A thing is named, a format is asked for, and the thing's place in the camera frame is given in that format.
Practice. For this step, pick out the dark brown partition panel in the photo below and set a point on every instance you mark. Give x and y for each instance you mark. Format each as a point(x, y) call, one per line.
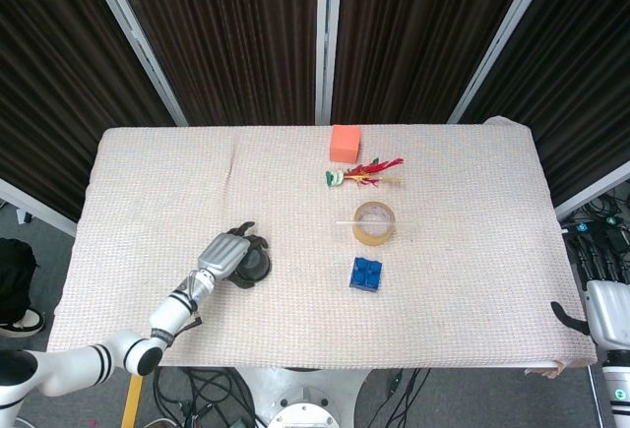
point(585, 79)
point(49, 79)
point(423, 39)
point(231, 39)

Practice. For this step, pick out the yellow floor tape strip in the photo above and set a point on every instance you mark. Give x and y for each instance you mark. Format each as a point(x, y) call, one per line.
point(132, 403)

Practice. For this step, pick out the dark round knob object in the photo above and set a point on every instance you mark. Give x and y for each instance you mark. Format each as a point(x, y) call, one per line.
point(256, 265)

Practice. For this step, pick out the clear packing tape roll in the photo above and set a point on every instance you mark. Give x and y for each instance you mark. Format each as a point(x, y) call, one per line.
point(366, 237)

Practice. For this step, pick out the beige waffle table cloth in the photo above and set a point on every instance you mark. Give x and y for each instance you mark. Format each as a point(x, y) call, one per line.
point(197, 177)

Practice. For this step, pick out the blue toy building block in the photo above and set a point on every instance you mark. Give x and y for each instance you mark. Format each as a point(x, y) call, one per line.
point(366, 275)

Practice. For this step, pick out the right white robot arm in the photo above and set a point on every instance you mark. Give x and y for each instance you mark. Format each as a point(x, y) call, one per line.
point(617, 393)

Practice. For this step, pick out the red feather shuttlecock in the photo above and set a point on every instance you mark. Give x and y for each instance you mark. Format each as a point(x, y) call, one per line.
point(361, 174)

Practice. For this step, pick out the black white shoe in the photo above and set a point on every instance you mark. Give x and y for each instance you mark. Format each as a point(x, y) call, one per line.
point(24, 324)

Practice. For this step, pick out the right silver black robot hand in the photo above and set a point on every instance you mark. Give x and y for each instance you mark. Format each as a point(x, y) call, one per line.
point(610, 315)

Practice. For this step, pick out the clear thin tube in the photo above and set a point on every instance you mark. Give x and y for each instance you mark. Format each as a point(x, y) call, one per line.
point(374, 223)

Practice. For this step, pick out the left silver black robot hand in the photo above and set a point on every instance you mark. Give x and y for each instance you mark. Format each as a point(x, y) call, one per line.
point(224, 256)

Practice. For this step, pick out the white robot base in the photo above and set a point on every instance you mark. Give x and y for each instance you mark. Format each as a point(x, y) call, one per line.
point(305, 393)

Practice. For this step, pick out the black round dice tray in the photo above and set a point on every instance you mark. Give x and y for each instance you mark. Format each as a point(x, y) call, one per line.
point(251, 282)

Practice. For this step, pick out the grey metal partition post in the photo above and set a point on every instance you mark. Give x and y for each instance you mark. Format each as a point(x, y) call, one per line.
point(327, 39)
point(502, 44)
point(138, 44)

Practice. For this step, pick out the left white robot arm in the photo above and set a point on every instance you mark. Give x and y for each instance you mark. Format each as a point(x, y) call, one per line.
point(172, 307)

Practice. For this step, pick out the orange foam cube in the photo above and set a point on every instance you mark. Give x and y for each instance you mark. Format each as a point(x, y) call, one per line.
point(344, 143)

